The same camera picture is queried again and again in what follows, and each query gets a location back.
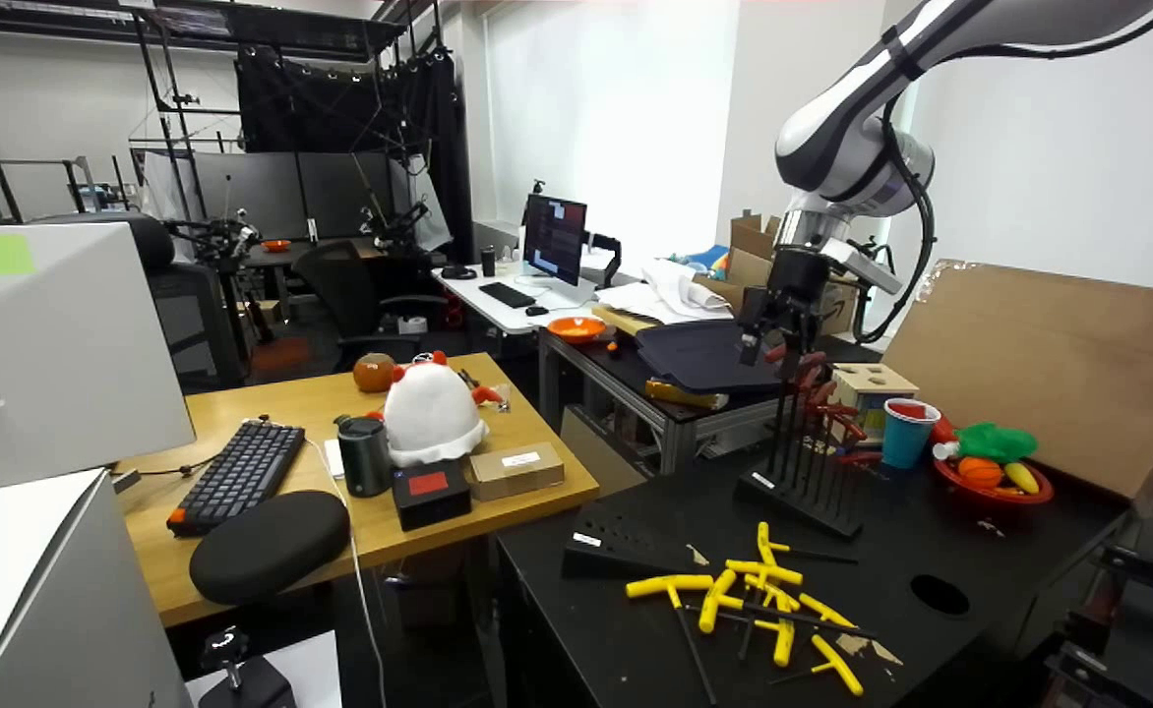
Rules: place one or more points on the black padded office chair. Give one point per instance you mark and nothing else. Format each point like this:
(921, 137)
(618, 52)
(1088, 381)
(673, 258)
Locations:
(183, 306)

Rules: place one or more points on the black mug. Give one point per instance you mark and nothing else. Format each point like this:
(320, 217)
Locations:
(484, 266)

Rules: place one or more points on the wooden desk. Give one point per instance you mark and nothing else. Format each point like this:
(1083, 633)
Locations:
(324, 397)

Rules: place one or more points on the black metal side table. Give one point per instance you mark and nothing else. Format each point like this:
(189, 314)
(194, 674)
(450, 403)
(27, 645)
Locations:
(599, 380)

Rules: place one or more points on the orange-brown ball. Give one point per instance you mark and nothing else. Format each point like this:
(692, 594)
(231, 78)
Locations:
(376, 369)

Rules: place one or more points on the black box red label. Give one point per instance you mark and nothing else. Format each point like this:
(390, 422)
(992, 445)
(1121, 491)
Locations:
(431, 491)

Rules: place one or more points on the yellow toy fruit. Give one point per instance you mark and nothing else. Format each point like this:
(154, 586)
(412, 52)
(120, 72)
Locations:
(1020, 478)

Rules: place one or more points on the black ladder rack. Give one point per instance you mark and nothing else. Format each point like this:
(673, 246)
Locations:
(174, 105)

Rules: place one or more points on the black keyboard orange edge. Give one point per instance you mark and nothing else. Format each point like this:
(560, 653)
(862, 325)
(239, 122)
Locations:
(240, 474)

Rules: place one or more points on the dark blue bin lid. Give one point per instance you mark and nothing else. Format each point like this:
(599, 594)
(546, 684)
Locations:
(698, 356)

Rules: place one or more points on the grey partition panel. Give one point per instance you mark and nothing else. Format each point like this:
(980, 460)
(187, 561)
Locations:
(260, 191)

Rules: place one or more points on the open cardboard box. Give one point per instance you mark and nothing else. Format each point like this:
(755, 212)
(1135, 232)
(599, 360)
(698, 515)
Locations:
(755, 240)

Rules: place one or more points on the blue cup with red lid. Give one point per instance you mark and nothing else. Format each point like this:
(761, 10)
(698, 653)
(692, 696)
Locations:
(907, 436)

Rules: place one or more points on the white papers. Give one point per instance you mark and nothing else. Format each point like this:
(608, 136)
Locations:
(660, 295)

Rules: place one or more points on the black curved desk stand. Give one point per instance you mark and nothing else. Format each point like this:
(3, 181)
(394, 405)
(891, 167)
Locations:
(608, 258)

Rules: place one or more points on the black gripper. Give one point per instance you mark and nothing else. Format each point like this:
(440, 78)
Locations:
(799, 285)

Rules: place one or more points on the orange toy bowl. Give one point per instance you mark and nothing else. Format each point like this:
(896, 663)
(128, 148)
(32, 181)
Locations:
(1012, 500)

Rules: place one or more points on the brown cardboard board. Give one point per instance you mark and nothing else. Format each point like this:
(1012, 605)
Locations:
(1059, 365)

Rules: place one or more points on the white desk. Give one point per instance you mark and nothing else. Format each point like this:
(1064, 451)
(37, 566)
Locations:
(470, 293)

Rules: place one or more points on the black upright hex key rack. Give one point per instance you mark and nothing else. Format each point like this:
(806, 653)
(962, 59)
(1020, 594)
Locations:
(795, 506)

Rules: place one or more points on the white computer monitor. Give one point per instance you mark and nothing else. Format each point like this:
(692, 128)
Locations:
(65, 356)

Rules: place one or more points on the green toy vegetable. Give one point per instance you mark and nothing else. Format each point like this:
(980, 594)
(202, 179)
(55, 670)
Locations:
(992, 441)

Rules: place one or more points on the tan flat box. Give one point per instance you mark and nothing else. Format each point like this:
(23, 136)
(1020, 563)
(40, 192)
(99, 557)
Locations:
(517, 465)

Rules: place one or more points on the blue item on papers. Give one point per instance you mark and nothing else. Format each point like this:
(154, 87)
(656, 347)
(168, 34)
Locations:
(702, 258)

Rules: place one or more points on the black computer mouse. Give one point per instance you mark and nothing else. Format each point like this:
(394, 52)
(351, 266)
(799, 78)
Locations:
(536, 312)

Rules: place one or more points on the dark computer screen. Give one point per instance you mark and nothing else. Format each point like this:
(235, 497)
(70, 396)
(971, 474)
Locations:
(557, 236)

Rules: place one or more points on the wooden box with holes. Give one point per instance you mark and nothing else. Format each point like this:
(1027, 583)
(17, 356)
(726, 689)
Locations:
(870, 381)

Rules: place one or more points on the white dome-shaped cover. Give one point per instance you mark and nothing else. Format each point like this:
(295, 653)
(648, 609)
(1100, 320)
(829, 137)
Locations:
(433, 413)

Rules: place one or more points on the tan cardboard scrap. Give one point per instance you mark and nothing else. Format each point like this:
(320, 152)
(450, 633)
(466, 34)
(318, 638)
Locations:
(853, 642)
(886, 649)

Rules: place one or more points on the orange toy fruit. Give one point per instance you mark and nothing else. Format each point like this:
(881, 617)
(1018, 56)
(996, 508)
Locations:
(980, 474)

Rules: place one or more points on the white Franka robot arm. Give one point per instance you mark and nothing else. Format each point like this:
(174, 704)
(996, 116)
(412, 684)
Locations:
(853, 132)

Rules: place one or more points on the small black keyboard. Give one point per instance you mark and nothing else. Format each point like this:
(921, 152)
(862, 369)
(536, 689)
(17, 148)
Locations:
(509, 295)

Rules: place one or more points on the small red toy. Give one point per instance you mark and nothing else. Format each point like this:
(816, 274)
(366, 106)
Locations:
(943, 431)

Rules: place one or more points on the black mesh office chair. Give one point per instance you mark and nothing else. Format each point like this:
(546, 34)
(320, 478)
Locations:
(365, 295)

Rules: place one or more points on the black wedge hex key stand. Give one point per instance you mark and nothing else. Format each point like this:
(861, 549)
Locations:
(618, 557)

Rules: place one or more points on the black cylindrical cup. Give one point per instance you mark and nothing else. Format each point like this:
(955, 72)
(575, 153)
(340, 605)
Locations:
(365, 457)

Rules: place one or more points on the black backdrop curtain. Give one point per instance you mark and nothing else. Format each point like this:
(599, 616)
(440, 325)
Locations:
(324, 99)

